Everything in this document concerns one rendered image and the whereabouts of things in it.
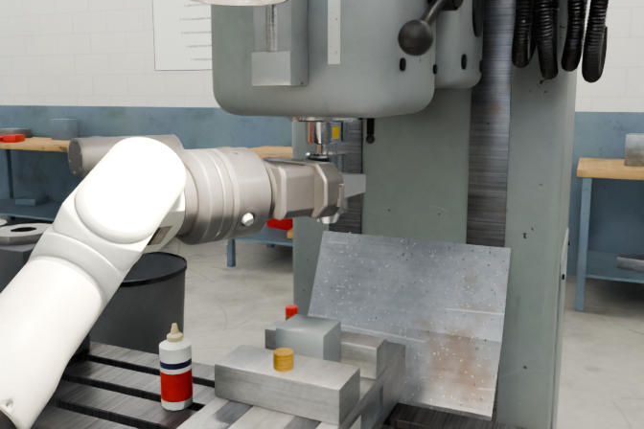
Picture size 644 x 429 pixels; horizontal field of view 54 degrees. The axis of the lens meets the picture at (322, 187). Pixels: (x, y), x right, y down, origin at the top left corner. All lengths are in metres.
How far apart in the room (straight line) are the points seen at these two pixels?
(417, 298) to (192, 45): 5.02
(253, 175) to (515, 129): 0.53
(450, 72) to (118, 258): 0.44
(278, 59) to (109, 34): 5.93
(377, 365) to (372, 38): 0.38
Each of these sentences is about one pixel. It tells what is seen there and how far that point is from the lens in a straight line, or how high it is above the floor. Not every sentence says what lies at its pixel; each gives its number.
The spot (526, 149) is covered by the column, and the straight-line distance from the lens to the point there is 1.01.
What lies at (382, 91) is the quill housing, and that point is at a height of 1.34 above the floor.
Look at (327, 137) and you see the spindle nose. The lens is 0.66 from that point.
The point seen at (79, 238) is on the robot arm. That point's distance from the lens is 0.48.
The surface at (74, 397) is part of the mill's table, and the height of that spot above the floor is 0.93.
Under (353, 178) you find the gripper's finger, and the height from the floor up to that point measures 1.24.
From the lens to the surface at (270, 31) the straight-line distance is 0.57.
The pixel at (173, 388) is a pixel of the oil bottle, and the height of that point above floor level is 0.96.
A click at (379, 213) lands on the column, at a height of 1.13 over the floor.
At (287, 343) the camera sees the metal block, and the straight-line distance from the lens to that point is 0.74.
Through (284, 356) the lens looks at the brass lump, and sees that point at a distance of 0.69.
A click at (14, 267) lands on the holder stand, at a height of 1.09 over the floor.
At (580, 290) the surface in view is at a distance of 4.21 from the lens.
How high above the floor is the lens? 1.33
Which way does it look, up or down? 9 degrees down
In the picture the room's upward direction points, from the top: straight up
